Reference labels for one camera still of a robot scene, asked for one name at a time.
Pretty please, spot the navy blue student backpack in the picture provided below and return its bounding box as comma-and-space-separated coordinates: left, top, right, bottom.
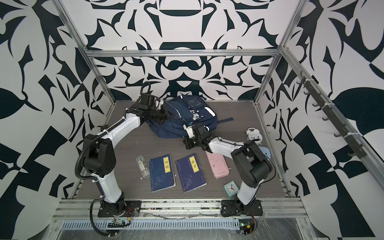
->
147, 95, 234, 139

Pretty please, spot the purple book yellow label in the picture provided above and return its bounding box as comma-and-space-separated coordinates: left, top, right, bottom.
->
176, 154, 207, 193

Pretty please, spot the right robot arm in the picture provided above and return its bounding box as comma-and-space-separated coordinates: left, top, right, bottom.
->
183, 124, 273, 207

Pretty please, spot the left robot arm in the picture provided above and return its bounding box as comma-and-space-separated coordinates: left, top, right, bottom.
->
75, 103, 173, 215

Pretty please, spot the pink pencil case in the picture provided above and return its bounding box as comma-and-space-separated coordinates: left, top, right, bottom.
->
206, 152, 230, 179

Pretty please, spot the blue book yellow label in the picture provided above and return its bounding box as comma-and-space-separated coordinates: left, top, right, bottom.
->
149, 154, 176, 192

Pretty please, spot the clear plastic pen box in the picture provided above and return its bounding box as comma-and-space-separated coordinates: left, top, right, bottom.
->
136, 156, 150, 178

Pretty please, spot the green square alarm clock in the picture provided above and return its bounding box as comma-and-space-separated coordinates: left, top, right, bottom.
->
224, 181, 240, 197

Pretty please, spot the light blue small case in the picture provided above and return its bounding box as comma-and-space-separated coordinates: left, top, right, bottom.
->
259, 146, 271, 160

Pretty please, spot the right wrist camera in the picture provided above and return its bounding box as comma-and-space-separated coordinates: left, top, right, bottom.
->
183, 125, 195, 139

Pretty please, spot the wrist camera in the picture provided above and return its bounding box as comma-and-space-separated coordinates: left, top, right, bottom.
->
183, 125, 195, 139
139, 94, 162, 111

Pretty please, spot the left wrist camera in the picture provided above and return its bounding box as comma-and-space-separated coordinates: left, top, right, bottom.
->
139, 94, 162, 111

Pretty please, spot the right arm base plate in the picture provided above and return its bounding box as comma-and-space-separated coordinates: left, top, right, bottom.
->
221, 200, 264, 217

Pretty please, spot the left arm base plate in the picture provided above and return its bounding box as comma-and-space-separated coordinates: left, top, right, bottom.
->
98, 201, 142, 218

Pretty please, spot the black corrugated cable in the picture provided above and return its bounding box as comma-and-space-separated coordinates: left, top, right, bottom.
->
89, 197, 133, 238

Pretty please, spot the aluminium frame rail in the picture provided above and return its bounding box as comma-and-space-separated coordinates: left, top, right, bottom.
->
53, 198, 308, 220

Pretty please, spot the wall hook rail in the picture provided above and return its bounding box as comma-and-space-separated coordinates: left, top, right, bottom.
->
299, 76, 368, 159

